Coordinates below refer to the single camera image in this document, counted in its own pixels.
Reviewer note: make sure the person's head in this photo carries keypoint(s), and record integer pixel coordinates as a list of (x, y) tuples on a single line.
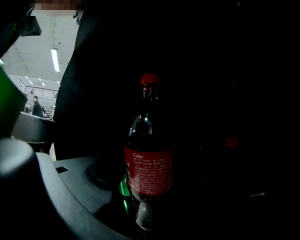
[(57, 1)]

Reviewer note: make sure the black head-worn camera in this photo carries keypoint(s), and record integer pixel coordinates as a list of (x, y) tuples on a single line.
[(25, 26)]

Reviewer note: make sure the person's dark jacket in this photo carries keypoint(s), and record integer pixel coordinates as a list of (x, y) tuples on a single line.
[(90, 96)]

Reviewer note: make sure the dark soda bottle red label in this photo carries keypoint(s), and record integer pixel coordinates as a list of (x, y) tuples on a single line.
[(150, 171)]

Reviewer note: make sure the long ceiling light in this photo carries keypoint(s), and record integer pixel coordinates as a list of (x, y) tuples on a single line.
[(55, 60)]

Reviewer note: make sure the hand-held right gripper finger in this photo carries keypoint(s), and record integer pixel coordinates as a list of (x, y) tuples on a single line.
[(5, 104)]

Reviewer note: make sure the grey counter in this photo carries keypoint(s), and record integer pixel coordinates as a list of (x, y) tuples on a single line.
[(32, 129)]

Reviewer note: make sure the green glass bottle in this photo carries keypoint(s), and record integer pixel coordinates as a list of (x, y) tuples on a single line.
[(125, 204)]

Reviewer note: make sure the metal balcony railing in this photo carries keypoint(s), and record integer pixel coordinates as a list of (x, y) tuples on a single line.
[(40, 91)]

